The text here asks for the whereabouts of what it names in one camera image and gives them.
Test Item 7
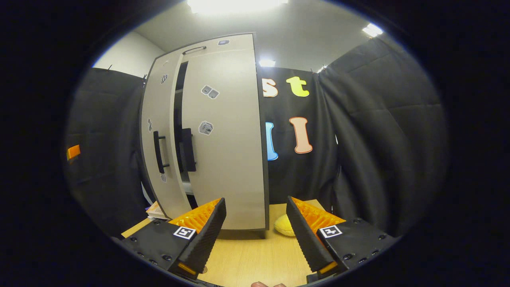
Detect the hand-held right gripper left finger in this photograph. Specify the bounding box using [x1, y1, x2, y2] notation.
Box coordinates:
[122, 198, 228, 279]

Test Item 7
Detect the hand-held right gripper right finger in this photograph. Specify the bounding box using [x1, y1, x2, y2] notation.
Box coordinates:
[286, 196, 399, 279]

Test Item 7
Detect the grey cabinet door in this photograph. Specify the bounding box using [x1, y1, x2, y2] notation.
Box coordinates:
[181, 48, 268, 231]
[139, 52, 192, 220]

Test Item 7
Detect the grey and black cabinet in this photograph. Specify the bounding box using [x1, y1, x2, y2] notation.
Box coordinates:
[139, 33, 271, 232]

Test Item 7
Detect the grey cabinet drawer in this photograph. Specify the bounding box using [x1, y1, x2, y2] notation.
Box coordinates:
[153, 33, 255, 68]

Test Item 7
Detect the yellow plush toy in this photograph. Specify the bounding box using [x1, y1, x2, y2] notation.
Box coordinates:
[273, 214, 296, 237]

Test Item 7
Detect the black backdrop cloth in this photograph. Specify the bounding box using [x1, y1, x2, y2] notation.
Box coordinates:
[64, 36, 451, 238]

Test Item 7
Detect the large ceiling light panel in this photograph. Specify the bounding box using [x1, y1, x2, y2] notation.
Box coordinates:
[187, 0, 288, 15]

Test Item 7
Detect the black left door handle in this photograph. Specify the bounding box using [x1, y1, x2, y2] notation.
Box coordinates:
[153, 131, 171, 174]

